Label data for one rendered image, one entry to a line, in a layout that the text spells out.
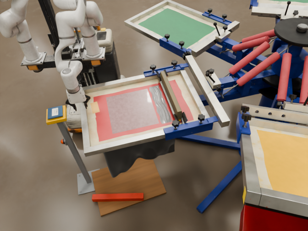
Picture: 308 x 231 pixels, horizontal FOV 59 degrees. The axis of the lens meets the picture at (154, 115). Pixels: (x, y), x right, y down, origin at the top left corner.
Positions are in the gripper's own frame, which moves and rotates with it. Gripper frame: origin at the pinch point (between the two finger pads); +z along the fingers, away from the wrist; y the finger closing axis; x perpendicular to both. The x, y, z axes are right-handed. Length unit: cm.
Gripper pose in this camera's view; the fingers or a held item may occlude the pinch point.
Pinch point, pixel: (80, 106)
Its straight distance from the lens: 175.2
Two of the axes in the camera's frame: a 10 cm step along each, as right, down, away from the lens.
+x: 2.4, 7.2, -6.5
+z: 0.6, 6.5, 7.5
